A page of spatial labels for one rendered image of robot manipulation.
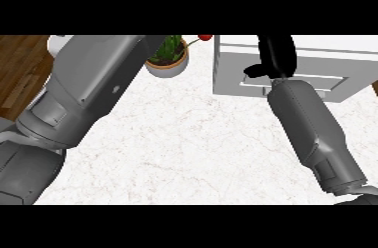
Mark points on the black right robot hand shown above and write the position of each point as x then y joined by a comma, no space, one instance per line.
276,57

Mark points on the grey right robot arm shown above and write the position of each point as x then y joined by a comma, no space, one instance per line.
315,132

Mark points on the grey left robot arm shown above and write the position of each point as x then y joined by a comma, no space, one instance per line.
83,88

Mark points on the grey drawer cabinet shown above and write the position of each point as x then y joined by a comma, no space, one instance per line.
325,55

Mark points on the grey drawer front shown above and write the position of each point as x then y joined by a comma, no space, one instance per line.
315,82

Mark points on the red flower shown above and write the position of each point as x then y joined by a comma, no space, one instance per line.
205,37

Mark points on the potted green plant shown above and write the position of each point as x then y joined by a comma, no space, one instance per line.
168,58

